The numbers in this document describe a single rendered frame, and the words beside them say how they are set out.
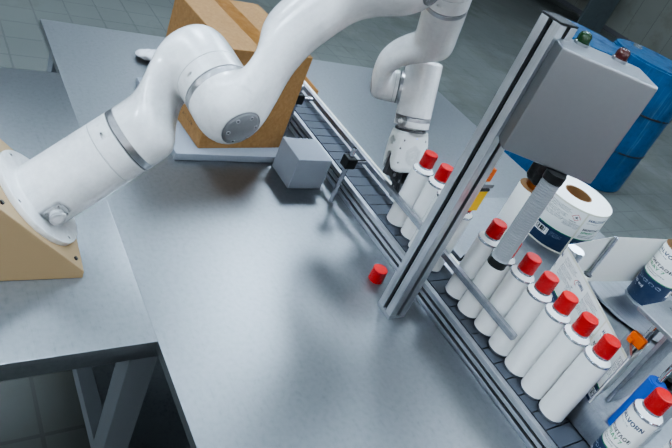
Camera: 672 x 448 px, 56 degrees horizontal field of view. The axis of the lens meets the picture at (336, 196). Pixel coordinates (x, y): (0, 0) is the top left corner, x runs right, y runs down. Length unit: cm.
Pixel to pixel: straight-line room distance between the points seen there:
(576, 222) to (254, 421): 106
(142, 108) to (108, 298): 33
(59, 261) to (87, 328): 13
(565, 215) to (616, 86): 75
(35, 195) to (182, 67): 32
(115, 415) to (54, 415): 53
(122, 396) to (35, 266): 42
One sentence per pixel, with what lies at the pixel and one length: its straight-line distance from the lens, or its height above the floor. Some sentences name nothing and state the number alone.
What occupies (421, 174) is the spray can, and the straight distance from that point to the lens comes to 145.
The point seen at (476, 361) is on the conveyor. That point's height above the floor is 86.
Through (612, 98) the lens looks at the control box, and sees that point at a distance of 109.
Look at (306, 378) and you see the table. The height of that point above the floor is 83.
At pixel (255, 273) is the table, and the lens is 130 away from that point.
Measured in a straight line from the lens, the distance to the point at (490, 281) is 133.
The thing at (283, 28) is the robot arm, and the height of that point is 132.
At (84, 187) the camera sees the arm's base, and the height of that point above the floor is 99.
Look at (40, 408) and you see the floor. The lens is 204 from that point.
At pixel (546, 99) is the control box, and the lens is 107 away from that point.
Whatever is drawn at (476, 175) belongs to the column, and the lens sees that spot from 116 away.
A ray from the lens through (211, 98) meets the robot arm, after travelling 104.
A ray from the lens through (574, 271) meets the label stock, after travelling 141.
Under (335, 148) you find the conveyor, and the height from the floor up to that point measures 88.
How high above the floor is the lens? 166
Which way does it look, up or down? 30 degrees down
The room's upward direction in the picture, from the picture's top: 25 degrees clockwise
